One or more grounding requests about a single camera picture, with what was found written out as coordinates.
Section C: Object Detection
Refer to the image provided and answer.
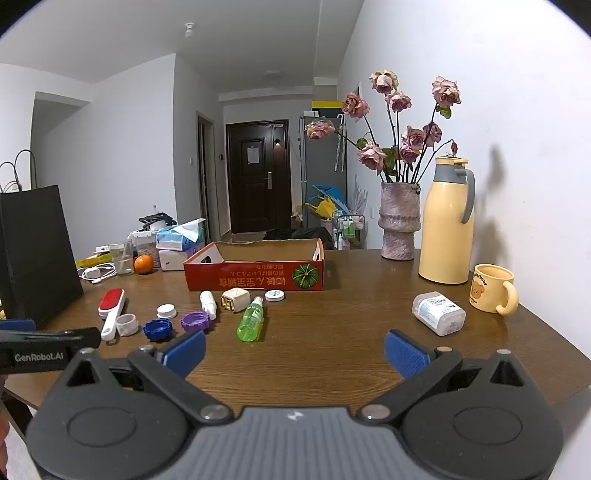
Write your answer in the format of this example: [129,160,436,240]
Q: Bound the blue and yellow toys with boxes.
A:
[302,185,347,217]

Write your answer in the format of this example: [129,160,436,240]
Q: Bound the yellow bear mug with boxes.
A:
[468,264,519,316]

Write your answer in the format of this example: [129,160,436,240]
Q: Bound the side door frame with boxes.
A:
[198,111,218,241]

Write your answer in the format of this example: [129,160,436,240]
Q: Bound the blue tissue pack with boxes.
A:
[156,218,207,252]

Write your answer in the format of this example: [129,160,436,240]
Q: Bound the red and white lint brush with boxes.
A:
[99,288,126,341]

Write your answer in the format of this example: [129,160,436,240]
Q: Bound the white plastic bottle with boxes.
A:
[412,292,466,336]

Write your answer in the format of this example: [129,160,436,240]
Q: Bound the pink ceramic vase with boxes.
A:
[379,181,422,261]

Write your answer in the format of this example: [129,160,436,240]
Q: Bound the white folded umbrella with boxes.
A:
[333,115,347,172]

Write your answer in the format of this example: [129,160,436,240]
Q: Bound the purple tissue pack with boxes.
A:
[157,247,199,271]

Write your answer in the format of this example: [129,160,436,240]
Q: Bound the clear plastic container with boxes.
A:
[131,230,160,268]

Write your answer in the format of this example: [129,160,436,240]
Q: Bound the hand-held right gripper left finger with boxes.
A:
[67,330,233,425]

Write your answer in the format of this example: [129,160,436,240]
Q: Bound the dark brown door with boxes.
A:
[226,121,291,234]

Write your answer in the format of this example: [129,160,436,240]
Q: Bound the purple bottle cap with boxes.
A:
[181,312,211,332]

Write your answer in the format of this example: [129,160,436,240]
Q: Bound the red cardboard box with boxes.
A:
[183,239,325,291]

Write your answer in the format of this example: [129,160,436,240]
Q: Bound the grey refrigerator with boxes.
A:
[300,115,348,232]

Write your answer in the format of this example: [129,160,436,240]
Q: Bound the white charging cable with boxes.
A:
[81,263,117,283]

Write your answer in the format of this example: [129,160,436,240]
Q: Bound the clear glass cup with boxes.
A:
[109,243,134,276]

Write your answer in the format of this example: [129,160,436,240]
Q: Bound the yellow thermos jug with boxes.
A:
[418,157,475,284]

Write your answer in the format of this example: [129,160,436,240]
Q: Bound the trolley cart with bottles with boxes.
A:
[331,210,365,251]

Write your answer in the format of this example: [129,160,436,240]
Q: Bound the blue bottle cap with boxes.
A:
[143,319,173,341]

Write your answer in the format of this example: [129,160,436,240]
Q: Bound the white charger plug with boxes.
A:
[221,287,251,313]

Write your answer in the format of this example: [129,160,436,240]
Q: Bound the black paper bag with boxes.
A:
[0,150,85,329]

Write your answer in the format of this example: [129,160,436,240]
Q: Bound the black object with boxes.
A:
[139,212,177,227]

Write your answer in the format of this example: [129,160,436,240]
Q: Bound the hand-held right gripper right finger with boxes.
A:
[358,329,525,426]

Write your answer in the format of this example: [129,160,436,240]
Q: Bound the dried pink roses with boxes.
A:
[305,70,462,185]

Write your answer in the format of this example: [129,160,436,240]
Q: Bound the green spray bottle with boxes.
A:
[237,296,265,342]

